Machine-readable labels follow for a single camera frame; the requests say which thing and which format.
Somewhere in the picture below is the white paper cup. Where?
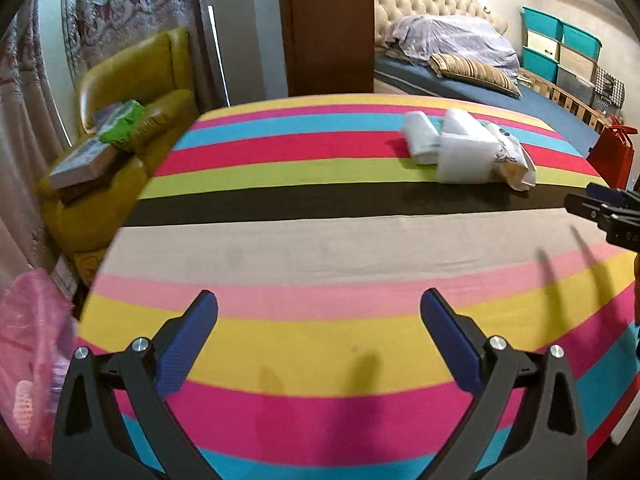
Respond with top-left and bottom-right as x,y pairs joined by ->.
483,122 -> 537,192

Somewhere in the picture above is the white foam block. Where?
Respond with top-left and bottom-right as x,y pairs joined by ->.
436,108 -> 499,184

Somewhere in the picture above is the white plastic bag wad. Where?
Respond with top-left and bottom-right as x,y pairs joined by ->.
400,110 -> 442,166

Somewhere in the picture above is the pink lined trash bin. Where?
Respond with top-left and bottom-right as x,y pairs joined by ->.
1,269 -> 75,462

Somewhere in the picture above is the red paper gift bag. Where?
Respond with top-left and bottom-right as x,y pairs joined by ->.
587,117 -> 639,188

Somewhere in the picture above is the teal storage boxes stack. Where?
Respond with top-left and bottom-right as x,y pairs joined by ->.
521,6 -> 602,105

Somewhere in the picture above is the striped brown pillow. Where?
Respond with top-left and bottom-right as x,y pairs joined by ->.
427,53 -> 522,99

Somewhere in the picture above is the striped colourful tablecloth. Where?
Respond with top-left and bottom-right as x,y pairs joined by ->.
79,94 -> 639,479

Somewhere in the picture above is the white book box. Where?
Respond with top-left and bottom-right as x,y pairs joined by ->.
49,136 -> 118,190

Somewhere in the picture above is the blue bed mattress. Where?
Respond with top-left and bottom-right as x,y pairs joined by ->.
374,53 -> 599,156

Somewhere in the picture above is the green snack bag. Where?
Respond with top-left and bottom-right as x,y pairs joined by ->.
96,100 -> 144,151

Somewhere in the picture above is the pink embroidered curtain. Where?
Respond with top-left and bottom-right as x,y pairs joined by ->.
1,0 -> 65,285

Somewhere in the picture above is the cream tufted headboard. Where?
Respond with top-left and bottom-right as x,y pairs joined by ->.
374,0 -> 509,48

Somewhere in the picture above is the yellow leather armchair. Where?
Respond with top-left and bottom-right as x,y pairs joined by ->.
35,27 -> 198,285

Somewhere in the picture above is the brown wooden door panel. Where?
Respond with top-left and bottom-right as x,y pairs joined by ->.
279,0 -> 374,96

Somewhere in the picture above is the grey embroidered curtain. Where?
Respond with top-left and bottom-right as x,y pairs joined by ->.
61,0 -> 226,110

